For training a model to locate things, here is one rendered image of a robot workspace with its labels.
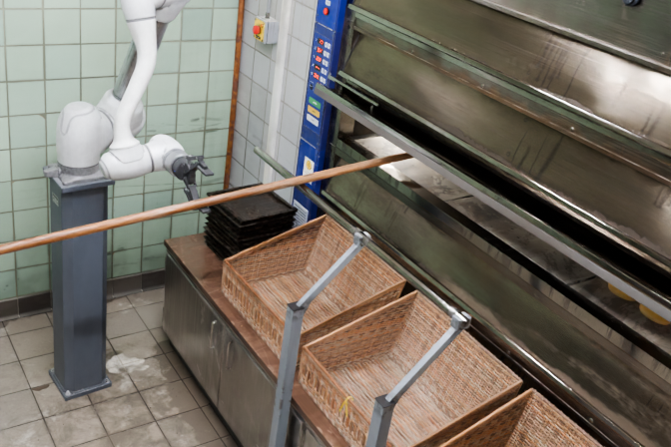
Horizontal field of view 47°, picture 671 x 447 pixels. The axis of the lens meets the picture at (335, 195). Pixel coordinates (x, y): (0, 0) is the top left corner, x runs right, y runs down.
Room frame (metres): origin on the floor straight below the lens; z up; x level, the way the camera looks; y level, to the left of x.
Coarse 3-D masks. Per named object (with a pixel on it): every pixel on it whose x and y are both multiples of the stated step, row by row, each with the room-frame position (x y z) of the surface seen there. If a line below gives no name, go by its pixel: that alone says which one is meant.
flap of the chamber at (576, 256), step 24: (360, 120) 2.62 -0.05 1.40; (384, 120) 2.65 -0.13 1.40; (432, 144) 2.50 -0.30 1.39; (432, 168) 2.29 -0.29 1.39; (480, 168) 2.37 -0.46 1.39; (480, 192) 2.12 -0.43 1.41; (504, 192) 2.18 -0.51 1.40; (552, 216) 2.07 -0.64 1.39; (552, 240) 1.89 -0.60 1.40; (576, 240) 1.91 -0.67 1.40; (600, 240) 1.96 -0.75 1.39; (624, 264) 1.82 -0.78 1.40; (624, 288) 1.69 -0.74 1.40
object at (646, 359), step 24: (336, 144) 2.97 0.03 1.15; (384, 168) 2.73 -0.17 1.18; (408, 192) 2.58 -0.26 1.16; (456, 216) 2.41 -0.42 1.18; (480, 240) 2.28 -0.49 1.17; (504, 264) 2.18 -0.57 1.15; (528, 264) 2.14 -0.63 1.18; (552, 288) 2.02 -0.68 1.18; (576, 312) 1.94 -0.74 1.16; (600, 312) 1.92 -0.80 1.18; (624, 336) 1.82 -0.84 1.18; (648, 360) 1.74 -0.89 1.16
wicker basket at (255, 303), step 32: (320, 224) 2.90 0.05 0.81; (256, 256) 2.72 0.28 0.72; (320, 256) 2.84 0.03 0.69; (224, 288) 2.61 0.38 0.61; (256, 288) 2.68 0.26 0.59; (288, 288) 2.72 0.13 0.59; (352, 288) 2.64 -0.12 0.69; (256, 320) 2.41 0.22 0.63; (320, 320) 2.52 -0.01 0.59; (352, 320) 2.56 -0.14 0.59
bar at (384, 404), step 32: (352, 224) 2.24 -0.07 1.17; (352, 256) 2.17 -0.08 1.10; (384, 256) 2.08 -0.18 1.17; (320, 288) 2.10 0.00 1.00; (416, 288) 1.95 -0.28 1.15; (288, 320) 2.05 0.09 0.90; (288, 352) 2.03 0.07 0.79; (288, 384) 2.04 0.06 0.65; (288, 416) 2.06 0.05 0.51; (384, 416) 1.66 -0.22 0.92
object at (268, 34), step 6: (258, 18) 3.42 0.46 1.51; (264, 18) 3.42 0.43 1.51; (270, 18) 3.44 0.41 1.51; (258, 24) 3.41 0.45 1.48; (264, 24) 3.37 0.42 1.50; (270, 24) 3.38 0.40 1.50; (276, 24) 3.40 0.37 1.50; (264, 30) 3.37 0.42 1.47; (270, 30) 3.38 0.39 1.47; (276, 30) 3.40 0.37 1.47; (258, 36) 3.40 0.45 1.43; (264, 36) 3.37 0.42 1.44; (270, 36) 3.38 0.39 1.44; (276, 36) 3.40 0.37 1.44; (264, 42) 3.37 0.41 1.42; (270, 42) 3.39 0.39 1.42; (276, 42) 3.40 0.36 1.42
